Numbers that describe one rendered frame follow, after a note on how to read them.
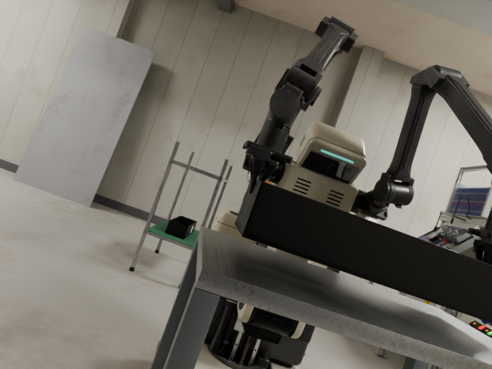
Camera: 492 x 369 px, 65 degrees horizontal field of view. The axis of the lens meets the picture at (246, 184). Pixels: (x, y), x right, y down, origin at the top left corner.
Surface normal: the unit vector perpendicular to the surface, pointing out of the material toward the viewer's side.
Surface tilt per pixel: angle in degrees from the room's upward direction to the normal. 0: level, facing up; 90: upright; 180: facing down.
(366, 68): 90
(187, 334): 90
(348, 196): 98
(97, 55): 82
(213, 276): 90
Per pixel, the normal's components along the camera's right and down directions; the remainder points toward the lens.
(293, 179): 0.07, 0.16
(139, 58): 0.05, -0.15
